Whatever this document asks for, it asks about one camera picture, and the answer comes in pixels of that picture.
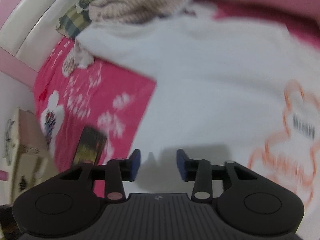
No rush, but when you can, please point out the white t-shirt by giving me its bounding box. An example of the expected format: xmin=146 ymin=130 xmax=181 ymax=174
xmin=75 ymin=2 xmax=320 ymax=220

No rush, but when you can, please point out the beige checkered garment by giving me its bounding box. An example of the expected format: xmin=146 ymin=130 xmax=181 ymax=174
xmin=72 ymin=0 xmax=194 ymax=68

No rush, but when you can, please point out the pink white padded headboard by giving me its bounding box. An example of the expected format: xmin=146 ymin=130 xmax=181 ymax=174
xmin=0 ymin=0 xmax=83 ymax=85

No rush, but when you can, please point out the plaid pillow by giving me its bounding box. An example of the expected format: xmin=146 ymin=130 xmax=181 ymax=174
xmin=56 ymin=6 xmax=92 ymax=39

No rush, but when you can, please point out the beige bedside cabinet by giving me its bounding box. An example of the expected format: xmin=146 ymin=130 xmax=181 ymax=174
xmin=11 ymin=107 xmax=59 ymax=203

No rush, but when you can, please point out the pink floral bed blanket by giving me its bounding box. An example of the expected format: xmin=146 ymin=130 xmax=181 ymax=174
xmin=32 ymin=0 xmax=320 ymax=200

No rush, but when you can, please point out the black smartphone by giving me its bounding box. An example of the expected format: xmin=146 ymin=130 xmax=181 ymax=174
xmin=72 ymin=126 xmax=108 ymax=167

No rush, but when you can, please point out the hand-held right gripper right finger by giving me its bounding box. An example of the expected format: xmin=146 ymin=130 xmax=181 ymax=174
xmin=176 ymin=149 xmax=258 ymax=202

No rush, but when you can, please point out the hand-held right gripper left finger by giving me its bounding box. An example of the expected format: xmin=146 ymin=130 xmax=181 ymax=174
xmin=59 ymin=149 xmax=142 ymax=202

